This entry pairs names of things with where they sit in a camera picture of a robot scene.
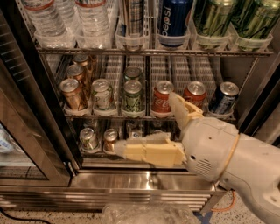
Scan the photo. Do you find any green soda can back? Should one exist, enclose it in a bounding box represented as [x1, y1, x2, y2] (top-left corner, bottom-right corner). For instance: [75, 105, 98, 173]
[123, 66, 143, 81]

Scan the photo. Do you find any green silver can bottom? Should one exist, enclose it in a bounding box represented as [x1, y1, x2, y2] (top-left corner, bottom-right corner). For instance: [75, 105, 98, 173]
[79, 127, 99, 151]

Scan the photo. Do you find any red Coca-Cola can right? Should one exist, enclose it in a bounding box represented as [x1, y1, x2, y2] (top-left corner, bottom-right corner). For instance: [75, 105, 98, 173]
[183, 81, 207, 108]

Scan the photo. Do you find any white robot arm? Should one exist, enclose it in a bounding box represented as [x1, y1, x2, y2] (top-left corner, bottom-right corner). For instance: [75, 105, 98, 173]
[115, 93, 280, 224]

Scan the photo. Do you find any green can top shelf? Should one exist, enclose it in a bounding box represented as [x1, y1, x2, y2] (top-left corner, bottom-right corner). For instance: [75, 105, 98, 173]
[193, 0, 236, 37]

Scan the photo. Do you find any white green soda can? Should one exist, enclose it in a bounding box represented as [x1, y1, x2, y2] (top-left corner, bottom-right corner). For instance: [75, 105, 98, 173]
[92, 79, 113, 110]

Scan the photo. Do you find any middle wire shelf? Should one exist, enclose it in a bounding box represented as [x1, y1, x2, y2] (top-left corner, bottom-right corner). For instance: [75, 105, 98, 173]
[64, 114, 236, 123]

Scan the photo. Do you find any top wire shelf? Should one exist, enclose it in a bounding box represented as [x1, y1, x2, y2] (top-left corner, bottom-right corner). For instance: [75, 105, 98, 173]
[36, 47, 273, 58]

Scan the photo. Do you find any gold can back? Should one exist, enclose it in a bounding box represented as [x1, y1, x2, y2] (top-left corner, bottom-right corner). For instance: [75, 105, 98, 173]
[73, 54, 93, 81]

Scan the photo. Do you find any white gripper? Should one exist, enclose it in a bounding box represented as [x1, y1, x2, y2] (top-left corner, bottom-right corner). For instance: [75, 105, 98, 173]
[115, 92, 239, 181]

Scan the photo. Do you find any clear plastic bag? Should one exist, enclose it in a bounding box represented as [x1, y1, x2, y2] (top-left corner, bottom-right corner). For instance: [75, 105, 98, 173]
[101, 203, 200, 224]

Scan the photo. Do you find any red coca-cola can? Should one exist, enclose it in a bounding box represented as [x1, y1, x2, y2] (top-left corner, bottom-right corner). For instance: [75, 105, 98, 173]
[183, 81, 207, 108]
[151, 80, 174, 113]

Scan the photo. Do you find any black cable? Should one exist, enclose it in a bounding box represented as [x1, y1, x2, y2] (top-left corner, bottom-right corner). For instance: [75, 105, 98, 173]
[0, 206, 53, 224]

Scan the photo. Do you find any stainless steel fridge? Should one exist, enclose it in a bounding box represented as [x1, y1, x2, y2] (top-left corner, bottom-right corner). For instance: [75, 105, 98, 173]
[0, 0, 280, 213]

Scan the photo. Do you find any green can far right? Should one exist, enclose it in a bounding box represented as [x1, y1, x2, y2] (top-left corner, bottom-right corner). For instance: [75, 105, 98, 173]
[231, 0, 280, 39]

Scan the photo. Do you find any glass fridge door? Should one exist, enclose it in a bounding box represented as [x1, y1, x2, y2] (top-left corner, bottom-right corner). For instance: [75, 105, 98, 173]
[0, 3, 71, 186]

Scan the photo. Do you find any dark blue soda can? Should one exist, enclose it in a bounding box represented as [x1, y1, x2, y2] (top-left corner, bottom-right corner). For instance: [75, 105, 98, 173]
[208, 81, 239, 115]

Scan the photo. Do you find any clear water bottle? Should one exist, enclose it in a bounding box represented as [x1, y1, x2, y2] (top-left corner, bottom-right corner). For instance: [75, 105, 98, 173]
[55, 0, 79, 34]
[74, 0, 109, 37]
[21, 0, 67, 37]

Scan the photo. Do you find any gold can bottom shelf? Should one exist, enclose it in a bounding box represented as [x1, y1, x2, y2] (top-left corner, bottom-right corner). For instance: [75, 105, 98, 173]
[103, 129, 118, 154]

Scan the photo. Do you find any gold can front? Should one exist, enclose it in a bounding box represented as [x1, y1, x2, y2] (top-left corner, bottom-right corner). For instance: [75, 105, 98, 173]
[59, 78, 88, 111]

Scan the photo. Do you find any wire shelf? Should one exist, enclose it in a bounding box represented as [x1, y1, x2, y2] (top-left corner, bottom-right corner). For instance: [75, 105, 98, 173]
[64, 114, 236, 123]
[36, 47, 273, 58]

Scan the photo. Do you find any red Coca-Cola can left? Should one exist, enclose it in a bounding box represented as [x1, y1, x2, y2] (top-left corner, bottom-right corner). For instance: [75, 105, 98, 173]
[151, 80, 174, 113]

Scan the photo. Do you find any green soda can front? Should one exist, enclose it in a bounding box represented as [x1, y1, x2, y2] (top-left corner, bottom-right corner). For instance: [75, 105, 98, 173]
[122, 80, 143, 112]

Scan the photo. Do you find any orange cable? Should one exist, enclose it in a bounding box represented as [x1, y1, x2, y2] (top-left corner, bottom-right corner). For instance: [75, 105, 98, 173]
[211, 190, 236, 214]

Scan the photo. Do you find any gold can middle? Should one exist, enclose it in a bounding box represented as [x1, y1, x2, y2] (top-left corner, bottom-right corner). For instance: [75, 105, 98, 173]
[66, 64, 90, 99]

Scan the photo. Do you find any blue Pepsi can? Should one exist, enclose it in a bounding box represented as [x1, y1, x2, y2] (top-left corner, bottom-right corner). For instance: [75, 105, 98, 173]
[157, 0, 193, 47]

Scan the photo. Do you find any plaid tall can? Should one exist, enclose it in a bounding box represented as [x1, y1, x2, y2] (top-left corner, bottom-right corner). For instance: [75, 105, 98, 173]
[119, 0, 144, 38]

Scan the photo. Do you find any silver can bottom shelf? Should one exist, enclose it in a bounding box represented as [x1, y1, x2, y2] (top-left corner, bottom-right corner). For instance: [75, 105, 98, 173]
[129, 129, 143, 138]

